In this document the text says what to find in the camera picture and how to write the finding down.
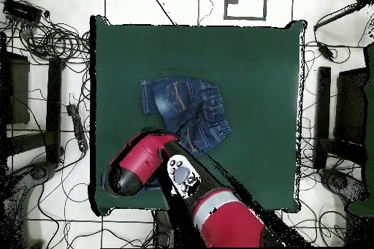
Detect blue denim jeans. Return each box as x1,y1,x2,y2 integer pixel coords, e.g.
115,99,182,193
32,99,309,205
100,76,232,197

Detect dark flat panel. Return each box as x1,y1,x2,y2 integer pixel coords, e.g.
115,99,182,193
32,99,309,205
0,51,31,126
334,67,369,145

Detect dark green table cloth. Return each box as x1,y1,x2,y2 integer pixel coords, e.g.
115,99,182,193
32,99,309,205
88,15,308,216

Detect black power strip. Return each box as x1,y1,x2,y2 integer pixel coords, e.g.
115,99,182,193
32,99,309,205
66,104,89,153

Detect black stand beam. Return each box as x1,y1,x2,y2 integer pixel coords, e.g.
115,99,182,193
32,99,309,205
313,66,332,170
45,57,64,164

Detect grey round stand foot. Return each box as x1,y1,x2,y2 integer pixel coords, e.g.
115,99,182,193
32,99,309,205
27,161,57,182
319,168,367,203

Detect black power adapter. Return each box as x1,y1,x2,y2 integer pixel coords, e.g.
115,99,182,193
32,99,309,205
316,41,335,61

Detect black tube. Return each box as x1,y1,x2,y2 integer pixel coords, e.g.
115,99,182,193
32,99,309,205
313,1,365,31

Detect black box device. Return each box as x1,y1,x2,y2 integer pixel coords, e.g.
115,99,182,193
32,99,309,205
2,0,43,23

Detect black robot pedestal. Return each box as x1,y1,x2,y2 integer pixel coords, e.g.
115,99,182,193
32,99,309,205
153,210,176,248

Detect tangled black cable bundle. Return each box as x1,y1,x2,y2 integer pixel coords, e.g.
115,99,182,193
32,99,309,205
17,18,91,66

